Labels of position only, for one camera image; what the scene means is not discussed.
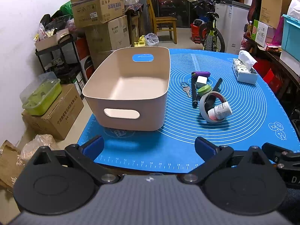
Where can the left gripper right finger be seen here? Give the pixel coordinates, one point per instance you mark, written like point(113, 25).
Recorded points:
point(214, 158)

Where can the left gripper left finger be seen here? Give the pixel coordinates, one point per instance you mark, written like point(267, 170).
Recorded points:
point(83, 157)

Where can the white tape roll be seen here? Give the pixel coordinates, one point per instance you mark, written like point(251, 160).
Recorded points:
point(202, 110)

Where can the white pill bottle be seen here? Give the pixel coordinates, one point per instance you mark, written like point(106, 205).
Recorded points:
point(220, 111)

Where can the black tv remote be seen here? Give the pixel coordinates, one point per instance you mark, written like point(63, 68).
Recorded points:
point(210, 101)

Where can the black marker pen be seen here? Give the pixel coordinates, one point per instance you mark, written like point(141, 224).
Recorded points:
point(194, 92)

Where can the green round tin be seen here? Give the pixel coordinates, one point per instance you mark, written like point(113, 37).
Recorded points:
point(204, 90)

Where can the silver keys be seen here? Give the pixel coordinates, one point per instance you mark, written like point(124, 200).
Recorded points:
point(186, 88)

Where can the beige plastic storage bin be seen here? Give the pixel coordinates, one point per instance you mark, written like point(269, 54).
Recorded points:
point(129, 89)

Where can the cardboard box under container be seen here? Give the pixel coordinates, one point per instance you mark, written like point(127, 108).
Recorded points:
point(61, 115)

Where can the bag of grain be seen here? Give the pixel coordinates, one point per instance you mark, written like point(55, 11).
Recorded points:
point(40, 140)

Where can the white usb charger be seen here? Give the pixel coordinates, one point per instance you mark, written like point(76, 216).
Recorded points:
point(201, 82)

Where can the green lidded food container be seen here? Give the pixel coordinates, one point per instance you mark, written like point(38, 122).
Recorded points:
point(39, 95)

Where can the brown paper bag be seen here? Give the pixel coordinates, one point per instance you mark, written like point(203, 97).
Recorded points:
point(11, 165)

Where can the purple folded object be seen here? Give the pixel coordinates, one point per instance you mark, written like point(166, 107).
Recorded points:
point(200, 73)

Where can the white tissue pack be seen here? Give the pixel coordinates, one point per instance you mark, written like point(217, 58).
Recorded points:
point(243, 68)

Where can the black shelf rack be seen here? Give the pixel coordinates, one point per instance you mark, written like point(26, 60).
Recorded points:
point(63, 60)

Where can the green black bicycle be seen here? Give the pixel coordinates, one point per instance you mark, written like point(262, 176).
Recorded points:
point(210, 37)

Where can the large stacked cardboard box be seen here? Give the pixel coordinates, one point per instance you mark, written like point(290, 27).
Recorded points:
point(103, 39)

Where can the yellow oil jug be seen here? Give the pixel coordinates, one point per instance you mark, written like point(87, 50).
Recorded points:
point(141, 42)

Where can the red bucket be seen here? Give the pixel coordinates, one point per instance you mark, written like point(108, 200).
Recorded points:
point(198, 33)

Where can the clear plastic bag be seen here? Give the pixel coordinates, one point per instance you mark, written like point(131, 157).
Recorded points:
point(151, 39)

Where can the green white carton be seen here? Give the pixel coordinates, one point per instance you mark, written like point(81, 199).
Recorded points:
point(259, 32)

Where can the teal plastic crate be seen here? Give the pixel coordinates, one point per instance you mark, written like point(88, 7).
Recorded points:
point(291, 36)

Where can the white chest freezer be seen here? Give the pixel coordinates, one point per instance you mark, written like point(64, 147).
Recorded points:
point(231, 23)

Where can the wooden chair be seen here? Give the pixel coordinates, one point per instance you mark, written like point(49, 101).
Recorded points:
point(165, 24)

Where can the top open cardboard box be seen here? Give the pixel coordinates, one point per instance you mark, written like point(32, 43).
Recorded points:
point(94, 12)

